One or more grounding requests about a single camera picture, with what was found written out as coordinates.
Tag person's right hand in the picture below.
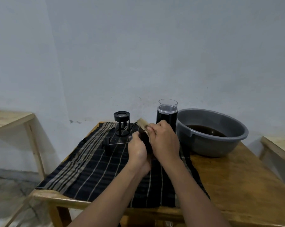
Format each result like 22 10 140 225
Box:
146 120 181 165

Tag black plunger lid with rod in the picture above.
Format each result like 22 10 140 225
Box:
102 137 132 157

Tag person's left hand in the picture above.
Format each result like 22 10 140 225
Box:
127 131 152 177

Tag person's right forearm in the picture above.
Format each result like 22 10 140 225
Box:
158 156 231 227

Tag wooden cleaning brush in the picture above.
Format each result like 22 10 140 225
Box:
135 118 152 135

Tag black striped cloth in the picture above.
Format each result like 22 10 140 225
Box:
36 121 210 208

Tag person's left forearm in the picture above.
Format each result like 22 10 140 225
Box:
66 163 152 227

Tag dark brown liquid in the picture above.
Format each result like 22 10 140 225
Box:
186 124 228 138

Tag grey plastic basin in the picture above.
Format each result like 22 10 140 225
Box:
176 109 249 158

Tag pale wooden table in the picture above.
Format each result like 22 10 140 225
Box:
0 110 47 181
259 136 285 186

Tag black electric coffee grinder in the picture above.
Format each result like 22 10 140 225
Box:
156 99 178 134

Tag black grinder part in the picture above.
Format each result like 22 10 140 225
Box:
131 131 153 154

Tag varnished wooden table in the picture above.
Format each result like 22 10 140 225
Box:
32 121 285 227

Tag glass french press beaker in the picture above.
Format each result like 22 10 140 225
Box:
113 111 131 137

